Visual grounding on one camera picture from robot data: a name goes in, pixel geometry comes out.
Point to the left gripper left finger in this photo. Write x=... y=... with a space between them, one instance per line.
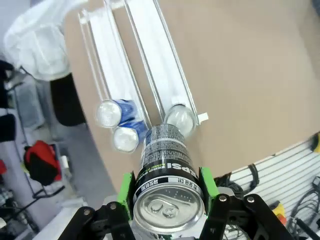
x=125 y=192

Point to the white slatted panel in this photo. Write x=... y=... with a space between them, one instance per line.
x=280 y=170

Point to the red and black bag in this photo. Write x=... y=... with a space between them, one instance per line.
x=41 y=162

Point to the black Pepsi can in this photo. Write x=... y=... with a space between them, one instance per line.
x=165 y=155

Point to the blue drink can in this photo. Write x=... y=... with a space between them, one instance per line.
x=108 y=113
x=125 y=140

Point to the yellow tool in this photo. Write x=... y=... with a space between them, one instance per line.
x=316 y=143

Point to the white plastic bag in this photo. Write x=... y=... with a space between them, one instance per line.
x=37 y=45

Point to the black padded equipment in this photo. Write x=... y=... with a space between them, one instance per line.
x=6 y=127

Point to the yellow red emergency stop button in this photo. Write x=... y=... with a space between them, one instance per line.
x=280 y=212

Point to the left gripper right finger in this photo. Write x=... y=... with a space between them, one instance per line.
x=210 y=190

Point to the white can dispenser rack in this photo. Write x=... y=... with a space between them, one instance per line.
x=165 y=50

